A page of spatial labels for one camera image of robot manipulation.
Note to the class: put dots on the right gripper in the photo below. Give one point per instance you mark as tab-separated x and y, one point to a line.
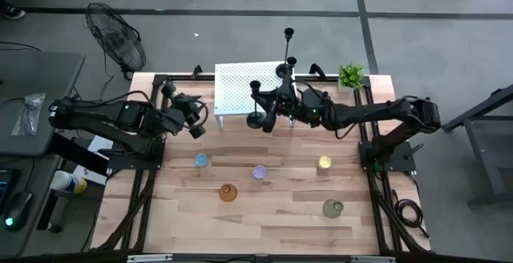
289	102

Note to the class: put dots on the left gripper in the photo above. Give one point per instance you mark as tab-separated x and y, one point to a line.
185	108

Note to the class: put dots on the short black candlestick holder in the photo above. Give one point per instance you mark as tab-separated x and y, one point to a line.
255	120

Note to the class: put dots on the medium black candlestick holder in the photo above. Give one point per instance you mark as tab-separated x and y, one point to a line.
292	61

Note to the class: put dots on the blue candle jar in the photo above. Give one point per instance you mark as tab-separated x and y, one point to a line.
201	160

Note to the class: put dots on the yellow candle jar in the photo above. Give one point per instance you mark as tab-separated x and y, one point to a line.
325	162

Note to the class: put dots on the amber ribbed glass candle holder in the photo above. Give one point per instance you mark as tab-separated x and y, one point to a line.
228	193

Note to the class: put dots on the smoky grey glass candle holder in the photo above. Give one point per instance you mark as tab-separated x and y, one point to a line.
332	209

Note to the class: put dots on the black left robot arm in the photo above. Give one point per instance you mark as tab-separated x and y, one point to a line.
100	114

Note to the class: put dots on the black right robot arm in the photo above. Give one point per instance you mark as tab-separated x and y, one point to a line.
368	114

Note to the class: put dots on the purple candle jar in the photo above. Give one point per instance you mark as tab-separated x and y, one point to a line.
259	172

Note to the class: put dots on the tall black candlestick holder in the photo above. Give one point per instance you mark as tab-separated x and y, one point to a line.
281	70

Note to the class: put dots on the white perforated shelf riser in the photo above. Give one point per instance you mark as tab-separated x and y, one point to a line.
236	94

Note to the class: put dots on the green plant in white pot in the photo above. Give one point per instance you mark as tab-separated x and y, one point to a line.
351	76

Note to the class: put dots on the white paper sheet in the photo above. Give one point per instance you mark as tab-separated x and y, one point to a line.
98	144
91	175

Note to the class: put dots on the black floor fan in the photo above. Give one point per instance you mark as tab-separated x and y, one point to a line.
116	38

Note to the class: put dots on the black rectangular box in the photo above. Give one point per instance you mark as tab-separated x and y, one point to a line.
72	154

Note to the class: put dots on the grey side desk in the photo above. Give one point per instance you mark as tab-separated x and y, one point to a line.
56	78

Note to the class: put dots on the white yellow wipes canister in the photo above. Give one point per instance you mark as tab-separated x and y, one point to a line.
68	182

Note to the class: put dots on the grey desk top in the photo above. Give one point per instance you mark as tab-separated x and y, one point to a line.
40	167

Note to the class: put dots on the clear plastic bag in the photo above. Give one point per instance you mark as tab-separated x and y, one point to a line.
29	112

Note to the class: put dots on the black desk leg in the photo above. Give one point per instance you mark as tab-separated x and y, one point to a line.
58	215

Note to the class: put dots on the black computer mouse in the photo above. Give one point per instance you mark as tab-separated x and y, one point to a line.
18	211

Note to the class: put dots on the person's shoe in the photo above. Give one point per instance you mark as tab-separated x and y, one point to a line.
13	12

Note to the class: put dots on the laptop screen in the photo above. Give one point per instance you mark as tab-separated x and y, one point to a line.
5	191

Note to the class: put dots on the dark metal stand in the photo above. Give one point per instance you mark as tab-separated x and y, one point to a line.
477	111

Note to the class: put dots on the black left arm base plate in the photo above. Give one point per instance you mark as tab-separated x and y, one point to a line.
120	163

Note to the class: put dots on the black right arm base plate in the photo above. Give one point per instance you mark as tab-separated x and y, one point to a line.
405	164

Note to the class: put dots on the silver bracket plate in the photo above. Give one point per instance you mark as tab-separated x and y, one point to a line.
150	258
372	260

